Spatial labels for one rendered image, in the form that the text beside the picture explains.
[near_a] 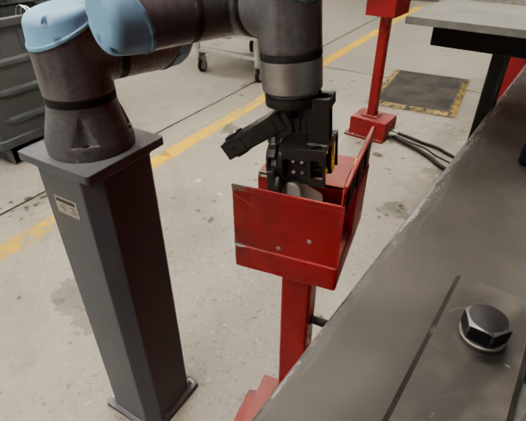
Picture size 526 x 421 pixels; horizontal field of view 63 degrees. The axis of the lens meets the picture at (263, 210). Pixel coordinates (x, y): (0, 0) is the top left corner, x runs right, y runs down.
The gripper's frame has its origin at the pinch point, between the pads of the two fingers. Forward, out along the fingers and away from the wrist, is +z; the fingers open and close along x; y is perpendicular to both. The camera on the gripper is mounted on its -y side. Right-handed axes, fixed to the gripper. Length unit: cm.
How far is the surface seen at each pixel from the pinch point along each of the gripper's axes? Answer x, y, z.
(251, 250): -4.9, -3.7, 2.8
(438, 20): 14.9, 17.7, -25.4
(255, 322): 38, -28, 71
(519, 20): 18.2, 27.6, -24.7
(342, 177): 7.6, 7.0, -4.3
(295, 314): 2.4, 0.1, 22.5
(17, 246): 40, -133, 62
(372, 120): 193, -16, 60
